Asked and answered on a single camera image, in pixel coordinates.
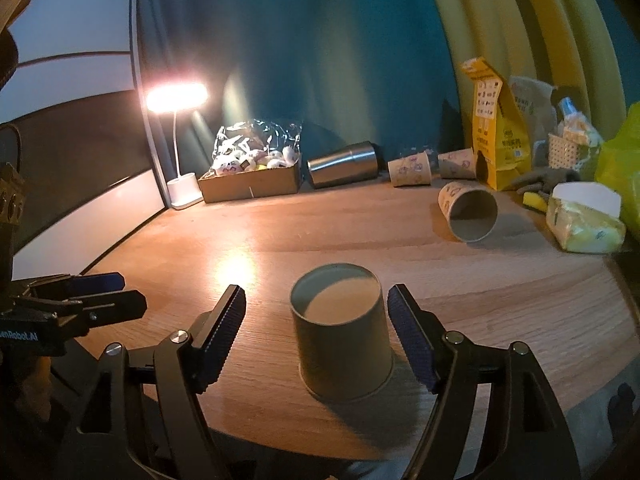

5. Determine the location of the white desk lamp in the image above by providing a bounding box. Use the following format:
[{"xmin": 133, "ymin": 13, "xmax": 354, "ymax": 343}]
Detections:
[{"xmin": 144, "ymin": 82, "xmax": 209, "ymax": 210}]

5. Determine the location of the yellow packet with white label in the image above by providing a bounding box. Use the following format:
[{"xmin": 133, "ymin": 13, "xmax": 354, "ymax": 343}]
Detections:
[{"xmin": 544, "ymin": 182, "xmax": 627, "ymax": 255}]

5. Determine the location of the yellow sponge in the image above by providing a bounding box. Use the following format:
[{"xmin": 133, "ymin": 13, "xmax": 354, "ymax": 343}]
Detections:
[{"xmin": 522, "ymin": 190, "xmax": 551, "ymax": 214}]

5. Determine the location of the clear plastic bag of toys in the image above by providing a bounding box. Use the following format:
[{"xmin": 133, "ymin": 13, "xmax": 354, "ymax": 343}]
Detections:
[{"xmin": 212, "ymin": 118, "xmax": 304, "ymax": 177}]

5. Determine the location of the clear plastic bottle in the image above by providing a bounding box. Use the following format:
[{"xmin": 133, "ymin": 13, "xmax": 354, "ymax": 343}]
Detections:
[{"xmin": 557, "ymin": 96, "xmax": 584, "ymax": 122}]

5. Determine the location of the grey printed pouch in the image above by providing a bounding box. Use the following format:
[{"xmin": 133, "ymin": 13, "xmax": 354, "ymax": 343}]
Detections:
[{"xmin": 510, "ymin": 75, "xmax": 559, "ymax": 168}]

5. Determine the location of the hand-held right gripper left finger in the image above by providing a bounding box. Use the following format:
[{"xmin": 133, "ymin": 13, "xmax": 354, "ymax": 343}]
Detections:
[{"xmin": 75, "ymin": 284, "xmax": 247, "ymax": 480}]

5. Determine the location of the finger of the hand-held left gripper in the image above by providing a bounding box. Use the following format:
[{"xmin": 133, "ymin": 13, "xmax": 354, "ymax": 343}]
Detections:
[
  {"xmin": 27, "ymin": 272, "xmax": 126, "ymax": 302},
  {"xmin": 10, "ymin": 289, "xmax": 148, "ymax": 338}
]

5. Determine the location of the brown cardboard box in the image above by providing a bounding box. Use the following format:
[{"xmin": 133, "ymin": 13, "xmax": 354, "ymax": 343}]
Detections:
[{"xmin": 198, "ymin": 159, "xmax": 303, "ymax": 205}]

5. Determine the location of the beige perforated basket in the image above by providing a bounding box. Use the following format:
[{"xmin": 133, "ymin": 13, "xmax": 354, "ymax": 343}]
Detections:
[{"xmin": 547, "ymin": 114, "xmax": 604, "ymax": 171}]

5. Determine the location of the yellow plastic bag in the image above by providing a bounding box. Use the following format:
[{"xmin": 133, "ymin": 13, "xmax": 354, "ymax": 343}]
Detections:
[{"xmin": 593, "ymin": 102, "xmax": 640, "ymax": 242}]

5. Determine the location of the grey glove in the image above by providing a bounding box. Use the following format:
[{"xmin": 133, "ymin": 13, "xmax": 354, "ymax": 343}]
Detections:
[{"xmin": 515, "ymin": 167, "xmax": 582, "ymax": 197}]

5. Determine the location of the stainless steel tumbler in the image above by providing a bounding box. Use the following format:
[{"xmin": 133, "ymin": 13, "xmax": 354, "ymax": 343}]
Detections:
[{"xmin": 306, "ymin": 141, "xmax": 379, "ymax": 190}]

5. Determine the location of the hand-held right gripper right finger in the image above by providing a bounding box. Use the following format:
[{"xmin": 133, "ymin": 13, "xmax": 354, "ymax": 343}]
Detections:
[{"xmin": 387, "ymin": 284, "xmax": 581, "ymax": 480}]

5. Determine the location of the yellow paper bag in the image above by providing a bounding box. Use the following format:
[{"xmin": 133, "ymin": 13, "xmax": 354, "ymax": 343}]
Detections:
[{"xmin": 460, "ymin": 56, "xmax": 532, "ymax": 191}]

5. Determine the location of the plain brown paper cup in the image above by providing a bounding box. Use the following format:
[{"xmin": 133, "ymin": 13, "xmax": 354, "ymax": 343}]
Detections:
[{"xmin": 290, "ymin": 263, "xmax": 396, "ymax": 402}]

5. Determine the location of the yellow curtain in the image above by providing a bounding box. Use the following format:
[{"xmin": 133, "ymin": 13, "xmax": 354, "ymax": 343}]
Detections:
[{"xmin": 419, "ymin": 0, "xmax": 632, "ymax": 161}]

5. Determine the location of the printed paper cup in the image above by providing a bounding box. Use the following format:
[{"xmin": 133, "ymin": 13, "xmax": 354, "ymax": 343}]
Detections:
[
  {"xmin": 388, "ymin": 152, "xmax": 433, "ymax": 189},
  {"xmin": 438, "ymin": 148, "xmax": 477, "ymax": 180},
  {"xmin": 438, "ymin": 181, "xmax": 499, "ymax": 244}
]

